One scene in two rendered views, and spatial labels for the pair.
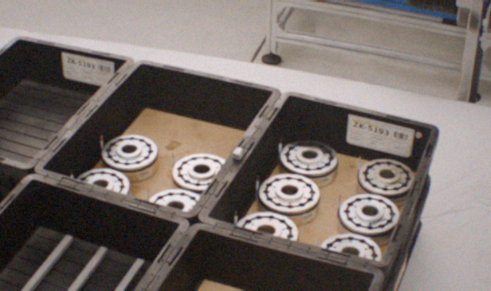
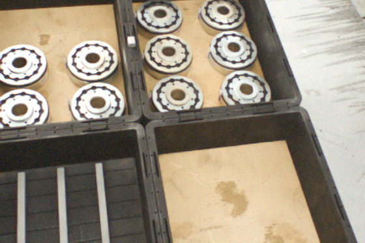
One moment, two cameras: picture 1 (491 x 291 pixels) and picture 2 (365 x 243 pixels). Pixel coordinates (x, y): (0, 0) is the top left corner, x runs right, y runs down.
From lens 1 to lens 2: 0.72 m
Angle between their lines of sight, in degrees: 33
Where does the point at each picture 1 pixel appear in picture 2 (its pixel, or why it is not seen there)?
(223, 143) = (81, 23)
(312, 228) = (195, 73)
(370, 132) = not seen: outside the picture
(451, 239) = not seen: hidden behind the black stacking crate
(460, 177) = not seen: outside the picture
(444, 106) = not seen: outside the picture
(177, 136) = (41, 29)
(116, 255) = (72, 168)
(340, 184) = (188, 27)
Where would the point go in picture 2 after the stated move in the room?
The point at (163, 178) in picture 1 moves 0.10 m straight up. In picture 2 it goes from (58, 74) to (53, 42)
